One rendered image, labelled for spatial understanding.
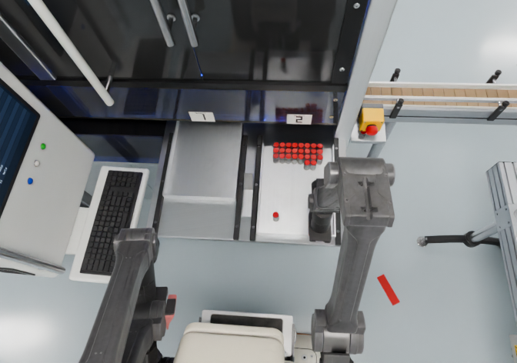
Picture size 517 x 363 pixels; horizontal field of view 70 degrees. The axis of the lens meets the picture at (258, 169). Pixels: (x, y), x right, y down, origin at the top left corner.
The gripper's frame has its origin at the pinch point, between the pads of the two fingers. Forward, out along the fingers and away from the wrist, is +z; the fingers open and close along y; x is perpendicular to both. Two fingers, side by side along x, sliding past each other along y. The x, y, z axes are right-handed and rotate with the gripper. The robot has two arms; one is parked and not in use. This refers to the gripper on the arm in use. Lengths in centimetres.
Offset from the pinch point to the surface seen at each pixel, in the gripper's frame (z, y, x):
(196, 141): -3, 36, 46
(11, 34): -55, 30, 85
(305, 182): -0.4, 20.6, 4.0
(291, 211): 1.4, 9.9, 8.9
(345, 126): -13.0, 36.5, -9.0
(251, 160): -1.7, 28.8, 24.0
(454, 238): 75, 36, -78
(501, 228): 42, 27, -84
